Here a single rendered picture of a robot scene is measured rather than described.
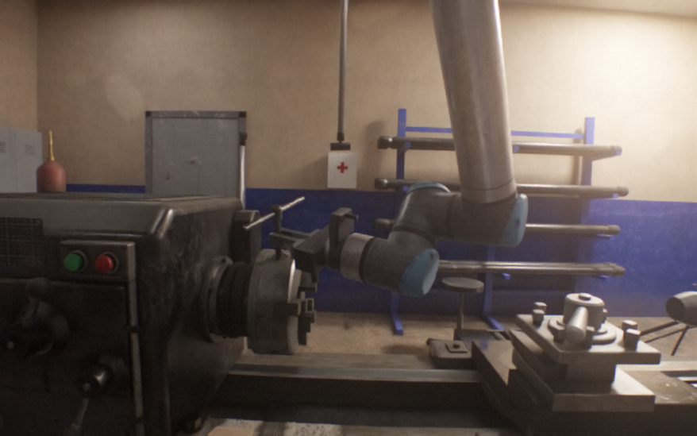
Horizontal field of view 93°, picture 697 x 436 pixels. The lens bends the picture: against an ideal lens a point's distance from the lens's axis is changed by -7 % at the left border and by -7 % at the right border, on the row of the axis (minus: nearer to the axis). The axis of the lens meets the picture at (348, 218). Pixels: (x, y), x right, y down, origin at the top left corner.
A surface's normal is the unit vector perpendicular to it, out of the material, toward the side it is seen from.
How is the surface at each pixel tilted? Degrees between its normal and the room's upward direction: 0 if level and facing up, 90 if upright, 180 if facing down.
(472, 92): 120
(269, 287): 57
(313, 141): 90
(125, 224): 45
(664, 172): 90
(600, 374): 90
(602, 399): 90
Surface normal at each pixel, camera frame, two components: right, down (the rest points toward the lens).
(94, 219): 0.01, -0.65
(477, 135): -0.34, 0.55
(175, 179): -0.01, 0.08
